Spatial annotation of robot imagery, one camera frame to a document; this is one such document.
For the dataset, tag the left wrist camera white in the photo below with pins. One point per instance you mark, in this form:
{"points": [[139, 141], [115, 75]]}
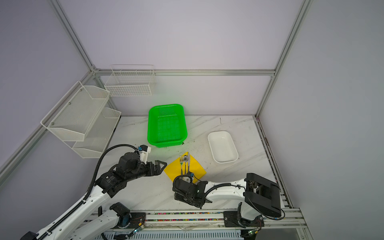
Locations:
{"points": [[144, 152]]}

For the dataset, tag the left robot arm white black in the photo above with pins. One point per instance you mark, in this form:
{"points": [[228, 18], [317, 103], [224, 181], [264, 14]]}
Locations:
{"points": [[68, 225]]}

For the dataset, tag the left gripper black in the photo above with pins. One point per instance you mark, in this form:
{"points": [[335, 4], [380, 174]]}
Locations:
{"points": [[157, 170]]}

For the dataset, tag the white rectangular dish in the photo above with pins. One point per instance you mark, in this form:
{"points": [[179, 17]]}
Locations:
{"points": [[222, 147]]}

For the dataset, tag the white wire basket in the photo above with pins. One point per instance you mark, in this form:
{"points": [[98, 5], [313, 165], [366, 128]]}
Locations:
{"points": [[131, 81]]}

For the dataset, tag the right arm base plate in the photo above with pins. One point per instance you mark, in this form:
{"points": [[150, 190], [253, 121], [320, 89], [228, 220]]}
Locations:
{"points": [[243, 219]]}

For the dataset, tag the white mesh two-tier shelf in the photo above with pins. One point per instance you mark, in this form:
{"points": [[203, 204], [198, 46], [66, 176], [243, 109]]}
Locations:
{"points": [[83, 120]]}

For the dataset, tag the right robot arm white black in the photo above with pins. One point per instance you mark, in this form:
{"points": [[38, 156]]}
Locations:
{"points": [[255, 195]]}

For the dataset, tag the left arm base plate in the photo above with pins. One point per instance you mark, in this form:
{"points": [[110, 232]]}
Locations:
{"points": [[131, 221]]}

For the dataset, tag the green plastic basket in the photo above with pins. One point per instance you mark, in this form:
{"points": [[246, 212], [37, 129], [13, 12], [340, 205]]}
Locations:
{"points": [[167, 126]]}

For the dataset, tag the aluminium front rail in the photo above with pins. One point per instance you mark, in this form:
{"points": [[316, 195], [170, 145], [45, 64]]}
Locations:
{"points": [[211, 220]]}

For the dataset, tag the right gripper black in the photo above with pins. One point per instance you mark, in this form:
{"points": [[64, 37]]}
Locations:
{"points": [[177, 197]]}

